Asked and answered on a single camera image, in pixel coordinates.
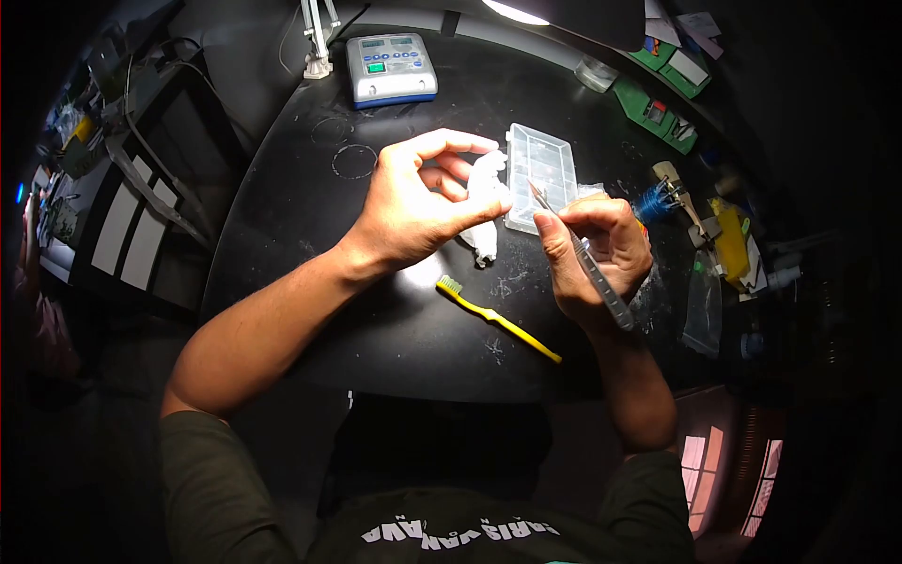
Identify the yellow plastic block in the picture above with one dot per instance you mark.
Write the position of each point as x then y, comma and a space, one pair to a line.
731, 243

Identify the clear plastic compartment box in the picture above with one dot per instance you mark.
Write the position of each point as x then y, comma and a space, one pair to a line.
542, 162

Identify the pile of papers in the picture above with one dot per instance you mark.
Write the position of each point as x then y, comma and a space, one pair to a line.
687, 25

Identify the clear plastic bag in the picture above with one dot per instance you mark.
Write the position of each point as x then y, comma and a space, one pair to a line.
702, 310

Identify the cluttered side desk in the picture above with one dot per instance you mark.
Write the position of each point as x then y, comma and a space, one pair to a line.
134, 204

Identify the glass jar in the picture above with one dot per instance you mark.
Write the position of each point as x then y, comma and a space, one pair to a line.
596, 73

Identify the small clear packet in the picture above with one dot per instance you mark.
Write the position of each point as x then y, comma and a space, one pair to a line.
590, 190

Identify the white plaster dental cast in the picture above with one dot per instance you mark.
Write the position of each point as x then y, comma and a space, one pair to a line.
485, 183

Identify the metal carving knife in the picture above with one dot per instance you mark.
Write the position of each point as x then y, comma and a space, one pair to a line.
602, 285

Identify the green box with switch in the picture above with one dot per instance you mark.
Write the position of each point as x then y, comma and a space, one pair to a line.
652, 113

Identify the white lamp stand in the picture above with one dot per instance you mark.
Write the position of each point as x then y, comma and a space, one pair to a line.
317, 42

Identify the person's body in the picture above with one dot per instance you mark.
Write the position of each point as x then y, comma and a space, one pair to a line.
437, 522

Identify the green box with white label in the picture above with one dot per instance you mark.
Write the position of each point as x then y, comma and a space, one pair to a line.
676, 67

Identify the lamp head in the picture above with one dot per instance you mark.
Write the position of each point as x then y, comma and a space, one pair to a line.
514, 10

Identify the person's right hand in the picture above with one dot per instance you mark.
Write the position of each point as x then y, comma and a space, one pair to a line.
620, 261

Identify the yellow toothbrush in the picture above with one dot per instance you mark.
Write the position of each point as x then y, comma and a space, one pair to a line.
500, 321

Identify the silver control unit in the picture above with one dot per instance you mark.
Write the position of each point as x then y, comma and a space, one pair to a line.
391, 70

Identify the person's left middle finger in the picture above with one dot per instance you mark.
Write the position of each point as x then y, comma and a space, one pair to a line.
454, 166

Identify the person's left index finger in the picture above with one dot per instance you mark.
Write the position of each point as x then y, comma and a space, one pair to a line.
458, 139

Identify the person's right index finger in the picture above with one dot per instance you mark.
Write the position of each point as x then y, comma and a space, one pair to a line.
599, 206

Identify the person's left thumb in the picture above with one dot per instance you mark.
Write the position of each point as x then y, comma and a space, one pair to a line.
486, 206

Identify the person's left ring finger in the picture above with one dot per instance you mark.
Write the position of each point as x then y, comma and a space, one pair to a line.
447, 187

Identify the person's left hand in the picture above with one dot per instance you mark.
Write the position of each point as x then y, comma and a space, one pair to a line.
398, 204

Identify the person's right thumb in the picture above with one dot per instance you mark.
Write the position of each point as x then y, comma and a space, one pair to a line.
553, 243

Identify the person's right fingers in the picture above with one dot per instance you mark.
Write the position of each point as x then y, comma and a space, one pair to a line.
624, 243

